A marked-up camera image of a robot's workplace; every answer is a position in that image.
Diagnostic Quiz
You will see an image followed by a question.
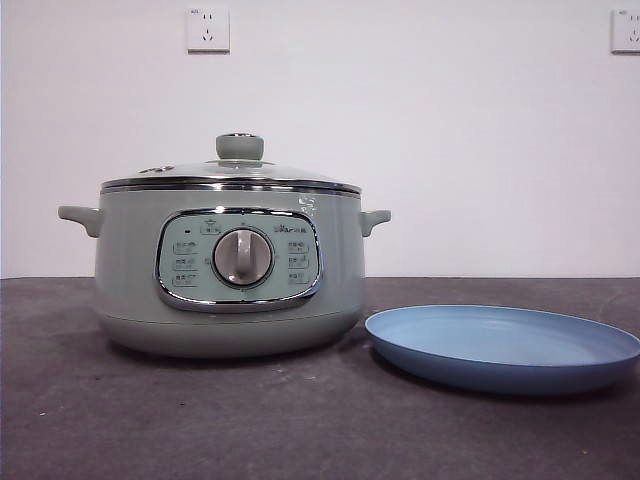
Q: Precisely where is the glass lid with green knob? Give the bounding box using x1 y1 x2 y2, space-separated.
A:
101 132 362 195

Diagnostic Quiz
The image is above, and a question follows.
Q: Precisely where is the white wall socket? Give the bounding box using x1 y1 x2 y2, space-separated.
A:
186 6 232 55
610 8 640 55

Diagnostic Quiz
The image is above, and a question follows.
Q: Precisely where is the pale green electric steamer pot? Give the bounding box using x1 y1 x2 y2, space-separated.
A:
56 192 393 360

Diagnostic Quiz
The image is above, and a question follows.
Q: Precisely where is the blue round plate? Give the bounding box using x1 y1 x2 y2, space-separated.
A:
363 303 640 398

